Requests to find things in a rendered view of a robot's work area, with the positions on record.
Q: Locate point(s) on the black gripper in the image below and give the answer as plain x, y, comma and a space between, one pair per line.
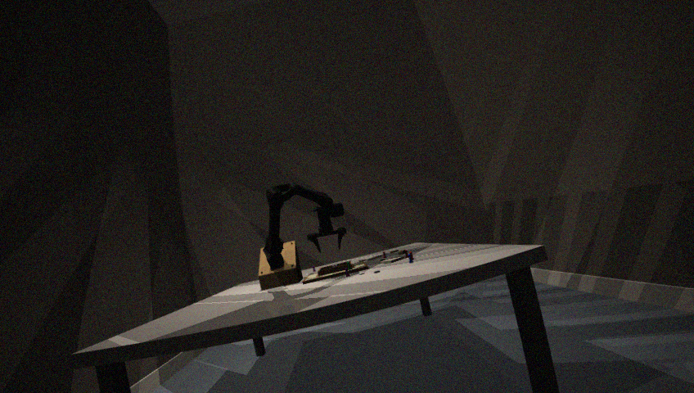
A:
325, 227

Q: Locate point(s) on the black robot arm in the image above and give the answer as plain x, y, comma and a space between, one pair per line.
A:
276, 198

